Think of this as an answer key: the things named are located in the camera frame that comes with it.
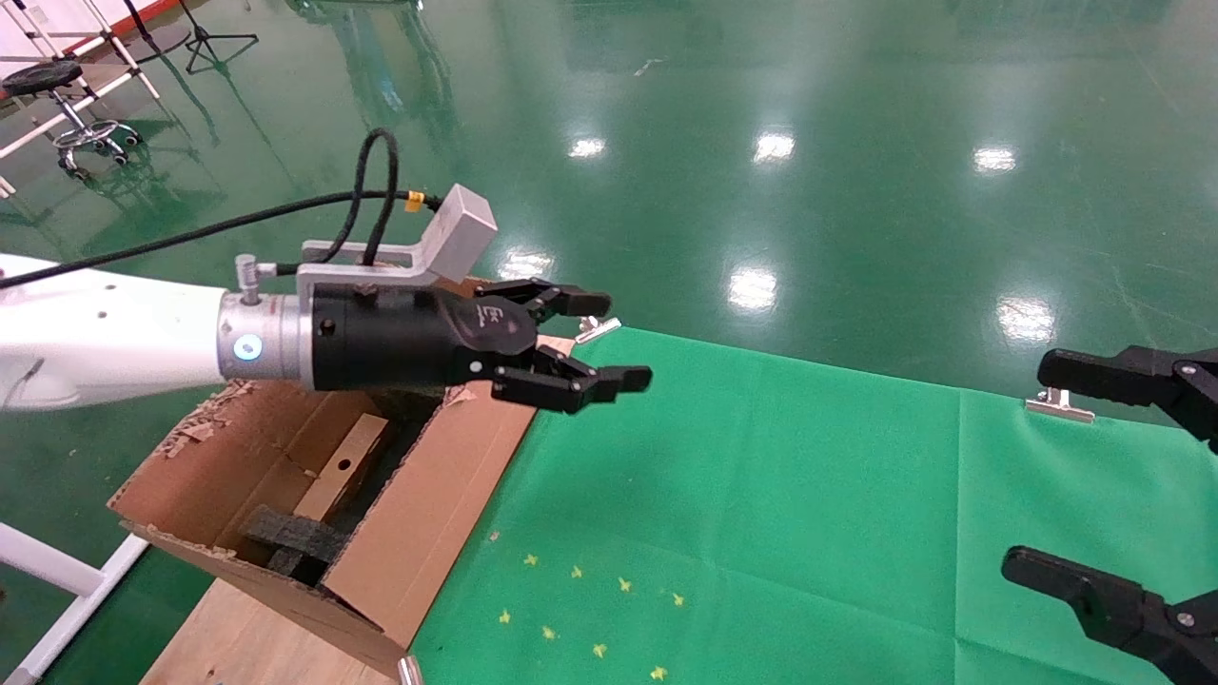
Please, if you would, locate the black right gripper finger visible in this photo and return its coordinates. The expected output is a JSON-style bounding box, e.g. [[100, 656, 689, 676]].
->
[[1035, 345, 1218, 456], [999, 545, 1218, 685]]

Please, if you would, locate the black round base stand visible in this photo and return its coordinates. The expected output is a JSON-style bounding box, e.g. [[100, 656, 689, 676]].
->
[[119, 0, 191, 63]]

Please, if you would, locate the white metal frame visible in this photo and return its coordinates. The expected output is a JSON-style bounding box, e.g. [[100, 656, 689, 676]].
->
[[0, 521, 151, 685]]

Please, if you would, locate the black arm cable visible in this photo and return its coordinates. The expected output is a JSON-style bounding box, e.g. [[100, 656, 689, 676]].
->
[[0, 127, 443, 291]]

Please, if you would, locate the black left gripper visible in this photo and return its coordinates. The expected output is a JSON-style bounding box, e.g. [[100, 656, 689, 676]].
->
[[312, 278, 654, 415]]

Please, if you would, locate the black foam block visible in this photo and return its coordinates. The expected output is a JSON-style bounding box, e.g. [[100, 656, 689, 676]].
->
[[238, 507, 348, 586]]

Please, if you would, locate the green table cloth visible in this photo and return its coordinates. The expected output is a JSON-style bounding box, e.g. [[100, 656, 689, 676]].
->
[[409, 328, 1218, 685]]

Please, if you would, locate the small taped cardboard box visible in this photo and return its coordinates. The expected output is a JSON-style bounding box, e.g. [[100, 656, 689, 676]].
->
[[290, 412, 393, 522]]

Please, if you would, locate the large open cardboard carton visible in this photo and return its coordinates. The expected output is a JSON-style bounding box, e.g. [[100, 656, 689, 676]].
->
[[108, 276, 577, 681]]

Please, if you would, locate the black tripod stand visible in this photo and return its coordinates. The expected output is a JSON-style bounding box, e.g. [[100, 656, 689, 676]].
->
[[176, 0, 260, 75]]

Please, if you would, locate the black round stool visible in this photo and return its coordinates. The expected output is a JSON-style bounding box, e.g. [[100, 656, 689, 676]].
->
[[2, 59, 144, 182]]

